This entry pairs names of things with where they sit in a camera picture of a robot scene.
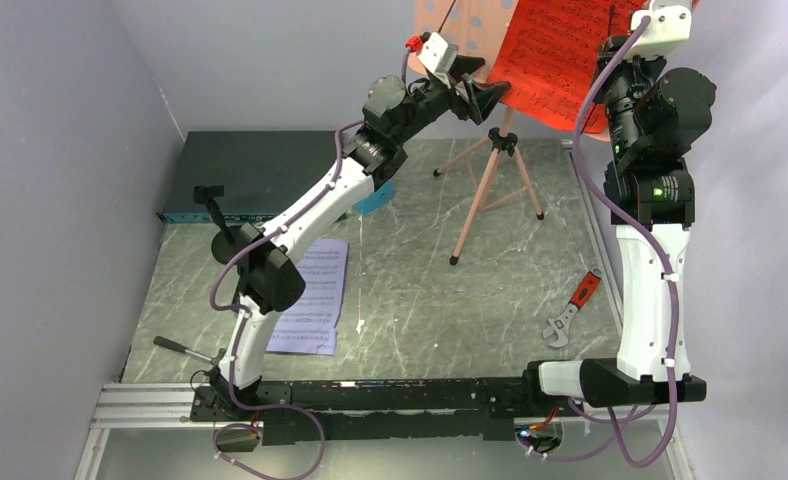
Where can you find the pink tripod music stand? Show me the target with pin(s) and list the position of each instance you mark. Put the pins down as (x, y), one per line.
(478, 29)

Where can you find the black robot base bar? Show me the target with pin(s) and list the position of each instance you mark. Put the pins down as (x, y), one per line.
(287, 412)

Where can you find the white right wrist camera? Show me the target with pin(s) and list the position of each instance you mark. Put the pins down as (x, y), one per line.
(669, 27)

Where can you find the red handled tool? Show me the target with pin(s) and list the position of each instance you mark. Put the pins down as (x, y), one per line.
(556, 333)

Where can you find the black handled claw hammer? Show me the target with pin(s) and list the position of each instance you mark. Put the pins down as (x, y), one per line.
(174, 346)

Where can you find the blue metronome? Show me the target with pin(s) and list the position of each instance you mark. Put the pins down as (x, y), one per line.
(377, 199)

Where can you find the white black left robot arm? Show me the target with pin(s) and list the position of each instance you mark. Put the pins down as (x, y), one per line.
(393, 113)

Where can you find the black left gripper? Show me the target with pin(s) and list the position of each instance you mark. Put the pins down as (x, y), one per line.
(484, 98)

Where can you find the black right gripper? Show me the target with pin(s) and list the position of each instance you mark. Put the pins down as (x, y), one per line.
(652, 64)

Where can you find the blue sheet music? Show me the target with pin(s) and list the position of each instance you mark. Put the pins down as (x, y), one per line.
(309, 327)

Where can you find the red sheet music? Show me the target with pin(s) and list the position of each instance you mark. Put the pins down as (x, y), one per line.
(549, 54)

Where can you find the black blue network switch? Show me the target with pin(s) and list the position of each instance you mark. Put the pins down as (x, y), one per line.
(264, 174)

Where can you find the aluminium frame rail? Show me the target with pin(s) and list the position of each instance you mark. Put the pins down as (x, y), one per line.
(440, 330)

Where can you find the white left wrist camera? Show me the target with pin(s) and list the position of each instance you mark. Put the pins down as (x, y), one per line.
(434, 53)

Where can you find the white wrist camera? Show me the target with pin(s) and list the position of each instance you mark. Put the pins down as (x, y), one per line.
(669, 27)
(434, 53)

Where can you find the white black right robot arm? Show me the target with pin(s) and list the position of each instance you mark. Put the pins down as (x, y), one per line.
(654, 115)

